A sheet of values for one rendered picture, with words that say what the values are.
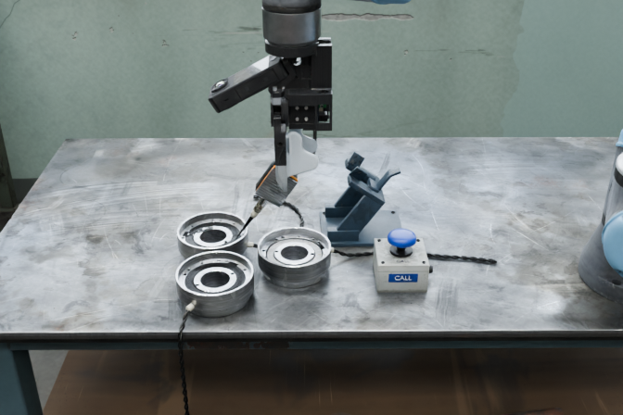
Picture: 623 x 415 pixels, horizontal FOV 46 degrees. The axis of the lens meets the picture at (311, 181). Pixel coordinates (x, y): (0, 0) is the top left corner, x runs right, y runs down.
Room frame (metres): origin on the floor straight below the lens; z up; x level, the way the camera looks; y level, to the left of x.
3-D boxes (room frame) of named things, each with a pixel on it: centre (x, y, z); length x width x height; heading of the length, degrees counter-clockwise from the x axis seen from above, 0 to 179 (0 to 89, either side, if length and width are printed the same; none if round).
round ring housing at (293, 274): (0.88, 0.02, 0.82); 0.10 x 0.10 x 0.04
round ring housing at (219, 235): (0.93, 0.15, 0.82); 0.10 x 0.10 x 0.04
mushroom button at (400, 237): (0.86, -0.13, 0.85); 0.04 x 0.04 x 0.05
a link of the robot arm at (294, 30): (0.93, 0.03, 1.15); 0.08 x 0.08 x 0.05
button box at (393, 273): (0.86, -0.13, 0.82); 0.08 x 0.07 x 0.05; 90
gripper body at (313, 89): (0.92, 0.02, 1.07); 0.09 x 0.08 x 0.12; 92
